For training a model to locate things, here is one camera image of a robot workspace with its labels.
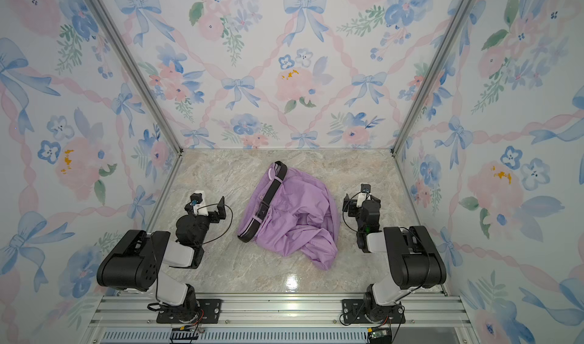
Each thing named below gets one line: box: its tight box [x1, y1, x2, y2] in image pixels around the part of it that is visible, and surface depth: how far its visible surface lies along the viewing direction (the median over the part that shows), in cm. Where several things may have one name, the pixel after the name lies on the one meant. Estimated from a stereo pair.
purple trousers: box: [237, 163, 340, 271], surface depth 90 cm
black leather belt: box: [237, 160, 289, 243], surface depth 94 cm
